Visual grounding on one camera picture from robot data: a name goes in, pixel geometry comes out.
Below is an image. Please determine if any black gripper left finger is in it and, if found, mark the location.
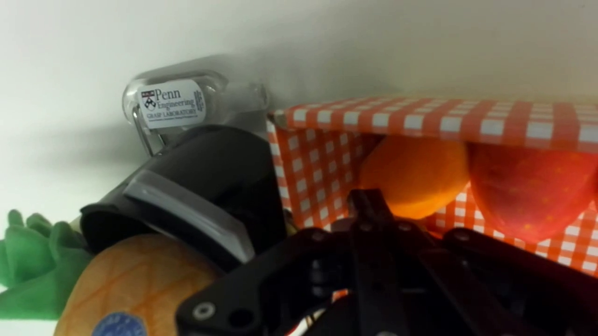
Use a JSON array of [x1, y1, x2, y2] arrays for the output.
[[176, 189, 378, 336]]

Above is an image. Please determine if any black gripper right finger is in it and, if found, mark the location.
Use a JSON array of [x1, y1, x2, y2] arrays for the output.
[[373, 189, 598, 336]]

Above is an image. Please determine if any red apple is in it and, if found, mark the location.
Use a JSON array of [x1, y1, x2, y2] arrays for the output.
[[466, 144, 598, 245]]

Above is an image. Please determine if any clear plastic labelled tag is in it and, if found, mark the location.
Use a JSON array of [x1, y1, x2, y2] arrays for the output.
[[120, 54, 270, 157]]

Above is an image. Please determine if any orange pineapple plushy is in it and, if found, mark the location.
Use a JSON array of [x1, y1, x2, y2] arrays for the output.
[[0, 209, 221, 336]]

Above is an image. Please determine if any black toy pot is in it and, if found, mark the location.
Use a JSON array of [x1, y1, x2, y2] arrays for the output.
[[79, 123, 292, 269]]

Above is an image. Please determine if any round toy orange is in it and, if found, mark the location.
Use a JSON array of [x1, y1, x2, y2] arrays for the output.
[[358, 135, 472, 221]]

